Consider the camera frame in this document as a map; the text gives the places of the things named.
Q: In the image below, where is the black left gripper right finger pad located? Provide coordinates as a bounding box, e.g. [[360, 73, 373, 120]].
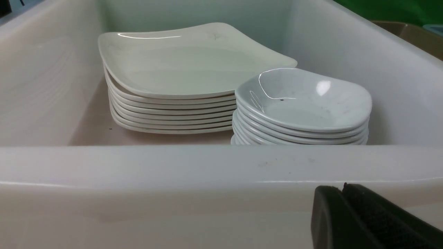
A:
[[342, 183, 443, 249]]

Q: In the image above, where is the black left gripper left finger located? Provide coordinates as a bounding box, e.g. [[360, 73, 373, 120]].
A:
[[310, 186, 384, 249]]

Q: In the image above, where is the top stacked white plate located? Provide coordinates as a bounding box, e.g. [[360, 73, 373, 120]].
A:
[[98, 22, 297, 100]]

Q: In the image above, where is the stack of small bowls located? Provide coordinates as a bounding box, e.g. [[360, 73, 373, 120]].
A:
[[232, 110, 370, 145]]

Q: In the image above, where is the top stacked small bowl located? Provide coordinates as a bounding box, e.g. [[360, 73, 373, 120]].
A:
[[235, 68, 372, 133]]

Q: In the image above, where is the olive green plastic bin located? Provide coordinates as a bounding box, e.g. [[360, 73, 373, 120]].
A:
[[371, 20, 443, 61]]

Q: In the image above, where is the blue plastic bin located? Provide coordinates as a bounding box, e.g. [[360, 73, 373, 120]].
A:
[[423, 24, 443, 36]]

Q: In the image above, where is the green backdrop cloth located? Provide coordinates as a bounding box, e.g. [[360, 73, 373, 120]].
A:
[[336, 0, 443, 26]]

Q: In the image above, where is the stack of white plates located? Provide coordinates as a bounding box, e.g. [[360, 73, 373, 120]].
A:
[[104, 67, 237, 135]]

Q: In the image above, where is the large white plastic tub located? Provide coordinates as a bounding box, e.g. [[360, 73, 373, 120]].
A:
[[1, 0, 442, 249]]

